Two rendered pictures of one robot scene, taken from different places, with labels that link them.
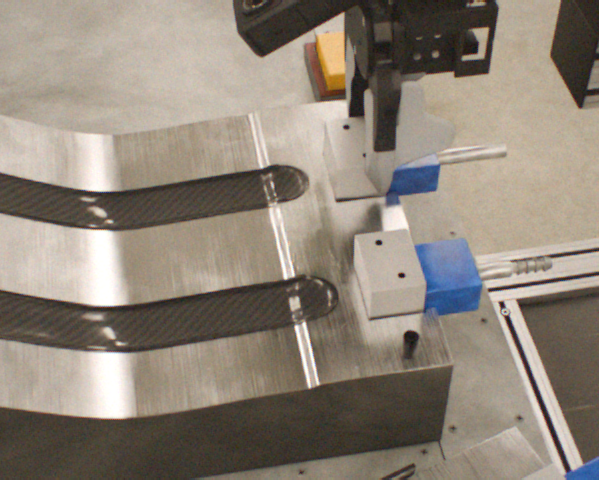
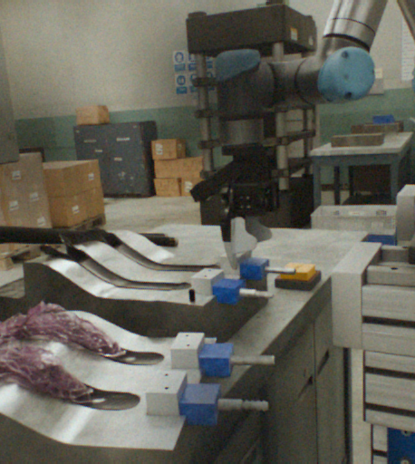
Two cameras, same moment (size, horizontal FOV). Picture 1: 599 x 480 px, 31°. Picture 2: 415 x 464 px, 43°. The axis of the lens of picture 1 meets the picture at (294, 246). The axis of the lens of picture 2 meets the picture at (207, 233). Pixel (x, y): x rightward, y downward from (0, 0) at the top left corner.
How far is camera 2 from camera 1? 0.66 m
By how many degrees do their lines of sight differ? 47
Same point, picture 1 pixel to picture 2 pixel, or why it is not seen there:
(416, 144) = (241, 245)
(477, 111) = not seen: outside the picture
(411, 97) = (239, 223)
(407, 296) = (204, 284)
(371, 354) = (180, 298)
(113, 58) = not seen: hidden behind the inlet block
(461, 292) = (226, 290)
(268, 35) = (196, 192)
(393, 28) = (229, 190)
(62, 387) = (87, 283)
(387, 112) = (225, 223)
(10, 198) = (127, 252)
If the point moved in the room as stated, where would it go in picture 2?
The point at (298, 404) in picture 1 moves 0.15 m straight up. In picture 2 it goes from (149, 310) to (140, 218)
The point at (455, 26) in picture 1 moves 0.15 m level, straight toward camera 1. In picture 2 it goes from (249, 191) to (179, 207)
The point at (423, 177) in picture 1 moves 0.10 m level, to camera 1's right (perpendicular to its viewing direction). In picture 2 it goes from (254, 270) to (306, 277)
